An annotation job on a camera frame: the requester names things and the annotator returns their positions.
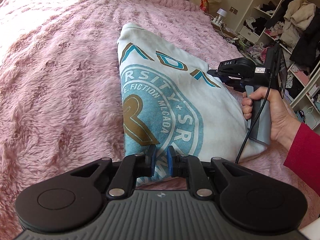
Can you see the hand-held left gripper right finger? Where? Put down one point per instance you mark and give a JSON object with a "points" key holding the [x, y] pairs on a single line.
{"points": [[171, 161]]}

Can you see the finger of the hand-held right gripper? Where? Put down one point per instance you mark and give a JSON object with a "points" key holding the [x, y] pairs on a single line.
{"points": [[214, 73]]}

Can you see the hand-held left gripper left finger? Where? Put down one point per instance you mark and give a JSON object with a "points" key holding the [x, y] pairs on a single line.
{"points": [[151, 160]]}

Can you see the white printed sweatshirt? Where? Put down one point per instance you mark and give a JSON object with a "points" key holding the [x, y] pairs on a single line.
{"points": [[162, 100]]}

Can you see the person's right forearm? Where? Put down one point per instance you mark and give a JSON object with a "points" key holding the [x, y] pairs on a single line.
{"points": [[303, 157]]}

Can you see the pile of pink clothes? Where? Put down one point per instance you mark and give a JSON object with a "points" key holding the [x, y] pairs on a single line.
{"points": [[257, 52]]}

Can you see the person's right hand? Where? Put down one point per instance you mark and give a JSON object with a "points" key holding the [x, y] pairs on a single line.
{"points": [[280, 112]]}

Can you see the white open wardrobe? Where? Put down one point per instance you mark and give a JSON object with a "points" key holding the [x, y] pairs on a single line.
{"points": [[252, 33]]}

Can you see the white power strip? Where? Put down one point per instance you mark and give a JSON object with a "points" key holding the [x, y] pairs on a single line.
{"points": [[217, 22]]}

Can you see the white table lamp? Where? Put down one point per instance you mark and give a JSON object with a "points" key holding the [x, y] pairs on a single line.
{"points": [[220, 13]]}

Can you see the black long coat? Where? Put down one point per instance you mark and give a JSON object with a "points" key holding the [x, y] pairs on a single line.
{"points": [[308, 42]]}

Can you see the red snack bag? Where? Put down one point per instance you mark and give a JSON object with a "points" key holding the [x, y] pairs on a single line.
{"points": [[204, 5]]}

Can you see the beige padded coat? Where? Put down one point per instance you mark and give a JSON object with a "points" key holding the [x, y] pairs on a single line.
{"points": [[301, 10]]}

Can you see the pink fluffy blanket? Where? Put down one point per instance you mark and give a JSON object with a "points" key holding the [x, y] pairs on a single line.
{"points": [[60, 85]]}

